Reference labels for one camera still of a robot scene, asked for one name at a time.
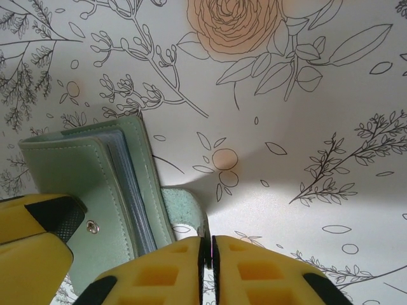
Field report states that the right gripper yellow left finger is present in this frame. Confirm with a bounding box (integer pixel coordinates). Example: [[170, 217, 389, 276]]
[[76, 236, 205, 305]]

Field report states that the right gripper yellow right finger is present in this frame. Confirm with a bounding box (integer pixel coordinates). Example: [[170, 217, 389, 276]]
[[211, 234, 351, 305]]

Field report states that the green leather card holder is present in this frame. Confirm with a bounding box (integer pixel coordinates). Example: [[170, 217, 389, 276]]
[[18, 114, 211, 260]]

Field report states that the floral patterned table cover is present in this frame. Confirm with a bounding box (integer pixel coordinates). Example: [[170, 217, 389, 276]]
[[0, 0, 407, 305]]

